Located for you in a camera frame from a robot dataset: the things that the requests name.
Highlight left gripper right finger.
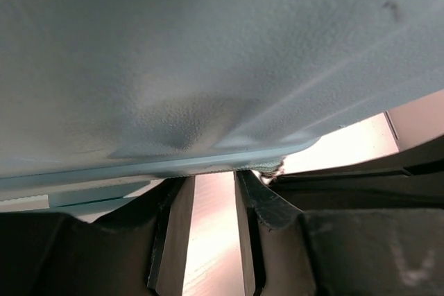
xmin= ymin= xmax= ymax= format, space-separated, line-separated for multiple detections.
xmin=234 ymin=171 xmax=443 ymax=295

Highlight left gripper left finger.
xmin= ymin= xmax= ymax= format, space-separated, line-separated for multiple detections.
xmin=1 ymin=177 xmax=195 ymax=295

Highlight light blue suitcase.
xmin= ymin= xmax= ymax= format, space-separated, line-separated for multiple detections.
xmin=1 ymin=0 xmax=443 ymax=200

